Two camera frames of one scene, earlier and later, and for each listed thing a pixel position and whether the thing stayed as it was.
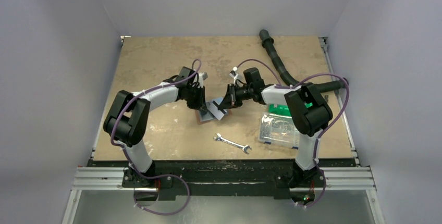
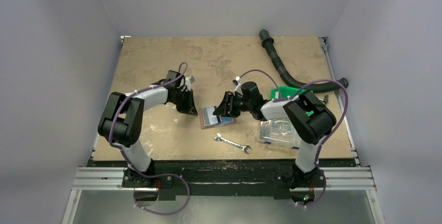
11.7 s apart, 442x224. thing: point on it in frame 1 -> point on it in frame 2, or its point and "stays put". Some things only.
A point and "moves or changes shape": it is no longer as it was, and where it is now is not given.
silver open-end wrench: [245, 148] stays put
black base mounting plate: [205, 180] stays put
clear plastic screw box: [279, 129] stays put
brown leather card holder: [203, 116] moves or changes shape
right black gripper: [233, 95] -> [233, 102]
